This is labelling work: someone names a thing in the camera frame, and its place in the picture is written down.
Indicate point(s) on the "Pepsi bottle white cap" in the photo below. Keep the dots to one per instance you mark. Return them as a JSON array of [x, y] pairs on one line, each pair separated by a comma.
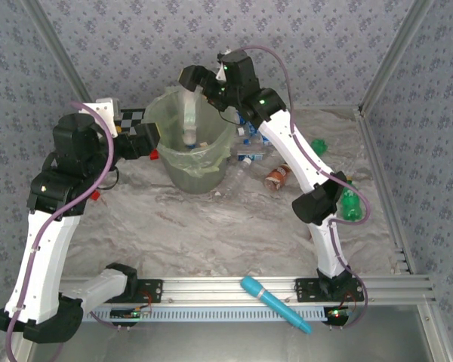
[[252, 130]]

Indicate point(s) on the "blue white label water bottle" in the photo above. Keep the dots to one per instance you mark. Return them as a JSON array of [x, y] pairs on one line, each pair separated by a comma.
[[251, 157]]

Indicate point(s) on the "green soda bottle yellow cap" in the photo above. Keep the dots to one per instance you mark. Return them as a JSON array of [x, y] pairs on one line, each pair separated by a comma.
[[319, 147], [349, 200]]

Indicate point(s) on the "brown tea bottle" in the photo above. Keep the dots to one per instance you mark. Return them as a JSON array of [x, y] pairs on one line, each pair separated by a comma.
[[277, 176]]

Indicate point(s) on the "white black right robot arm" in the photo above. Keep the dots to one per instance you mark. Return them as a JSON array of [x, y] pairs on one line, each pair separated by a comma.
[[287, 151]]

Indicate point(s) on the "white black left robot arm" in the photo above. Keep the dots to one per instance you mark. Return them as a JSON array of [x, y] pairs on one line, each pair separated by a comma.
[[41, 264]]

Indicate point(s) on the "green plastic bin liner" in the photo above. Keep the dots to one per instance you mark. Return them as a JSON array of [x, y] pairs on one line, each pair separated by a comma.
[[170, 124]]

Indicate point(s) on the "green translucent trash bin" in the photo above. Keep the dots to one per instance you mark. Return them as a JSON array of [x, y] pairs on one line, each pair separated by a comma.
[[196, 184]]

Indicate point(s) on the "small red piece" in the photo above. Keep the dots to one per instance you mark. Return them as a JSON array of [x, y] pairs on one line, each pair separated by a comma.
[[154, 154]]

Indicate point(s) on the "black grey checkerboard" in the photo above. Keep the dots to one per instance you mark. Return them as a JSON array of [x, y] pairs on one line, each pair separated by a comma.
[[130, 118]]

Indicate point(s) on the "red block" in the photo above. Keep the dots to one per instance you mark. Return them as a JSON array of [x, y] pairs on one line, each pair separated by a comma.
[[95, 195]]

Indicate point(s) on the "teal marker pen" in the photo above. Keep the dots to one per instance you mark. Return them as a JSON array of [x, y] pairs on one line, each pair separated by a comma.
[[264, 296]]

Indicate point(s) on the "grey metal panel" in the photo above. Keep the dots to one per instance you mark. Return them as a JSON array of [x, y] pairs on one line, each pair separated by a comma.
[[226, 347]]

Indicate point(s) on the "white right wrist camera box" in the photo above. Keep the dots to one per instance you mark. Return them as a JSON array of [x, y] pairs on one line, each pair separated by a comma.
[[221, 75]]

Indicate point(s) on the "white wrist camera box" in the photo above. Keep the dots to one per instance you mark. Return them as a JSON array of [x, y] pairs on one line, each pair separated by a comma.
[[221, 75], [102, 111]]

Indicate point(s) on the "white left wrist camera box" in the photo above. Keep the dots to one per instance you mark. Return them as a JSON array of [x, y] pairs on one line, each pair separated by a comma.
[[102, 111]]

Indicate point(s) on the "aluminium frame post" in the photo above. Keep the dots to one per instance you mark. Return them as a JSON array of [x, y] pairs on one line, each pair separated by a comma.
[[398, 49], [57, 49]]

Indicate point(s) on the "long aluminium base rail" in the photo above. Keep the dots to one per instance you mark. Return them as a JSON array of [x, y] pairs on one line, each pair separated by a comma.
[[211, 288]]

